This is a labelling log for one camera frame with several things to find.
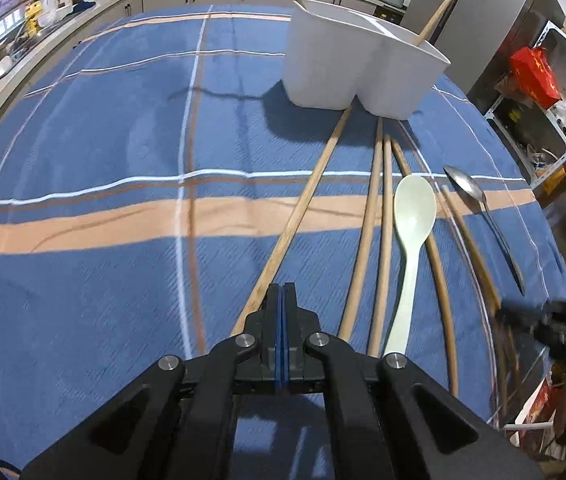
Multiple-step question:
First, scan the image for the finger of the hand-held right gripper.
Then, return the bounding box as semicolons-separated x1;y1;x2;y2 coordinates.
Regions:
496;301;559;333

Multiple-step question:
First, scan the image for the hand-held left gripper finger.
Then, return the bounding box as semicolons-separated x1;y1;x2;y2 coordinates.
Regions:
284;283;545;480
20;283;284;480

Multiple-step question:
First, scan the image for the metal spoon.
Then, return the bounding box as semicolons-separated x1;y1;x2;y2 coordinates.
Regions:
443;165;526;297

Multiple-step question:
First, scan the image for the white plastic spoon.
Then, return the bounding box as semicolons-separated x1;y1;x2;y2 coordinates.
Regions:
383;174;438;357

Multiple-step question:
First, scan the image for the white plastic utensil holder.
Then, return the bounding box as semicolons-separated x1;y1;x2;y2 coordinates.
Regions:
281;0;451;121

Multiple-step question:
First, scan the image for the red bag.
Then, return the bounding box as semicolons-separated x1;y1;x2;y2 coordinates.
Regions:
508;46;562;109

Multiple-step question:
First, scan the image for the blue plaid tablecloth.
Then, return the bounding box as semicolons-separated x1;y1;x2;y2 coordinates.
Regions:
0;4;566;476

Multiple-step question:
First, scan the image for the white metal shelf rack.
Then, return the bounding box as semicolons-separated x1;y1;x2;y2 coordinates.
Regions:
483;20;566;196

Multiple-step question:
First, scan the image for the grey refrigerator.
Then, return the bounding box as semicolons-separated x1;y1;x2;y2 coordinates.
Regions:
400;0;546;96

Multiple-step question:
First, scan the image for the steel kitchen sink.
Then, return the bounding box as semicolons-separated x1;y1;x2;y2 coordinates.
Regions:
10;25;64;56

